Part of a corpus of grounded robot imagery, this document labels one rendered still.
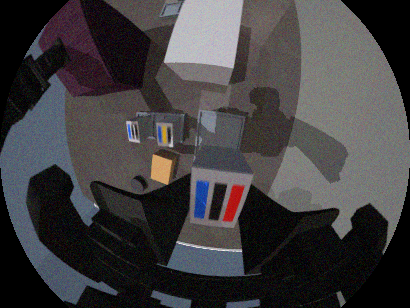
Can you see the orange rectangular block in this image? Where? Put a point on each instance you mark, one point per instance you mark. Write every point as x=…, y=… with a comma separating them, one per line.
x=163, y=166

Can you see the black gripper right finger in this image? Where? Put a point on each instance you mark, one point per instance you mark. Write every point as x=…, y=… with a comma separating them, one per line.
x=266, y=227

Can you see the grey flat panel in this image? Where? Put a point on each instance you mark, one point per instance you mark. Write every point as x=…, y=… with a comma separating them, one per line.
x=350, y=142

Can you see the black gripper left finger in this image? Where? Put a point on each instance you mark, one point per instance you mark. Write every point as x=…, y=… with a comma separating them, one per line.
x=161, y=213

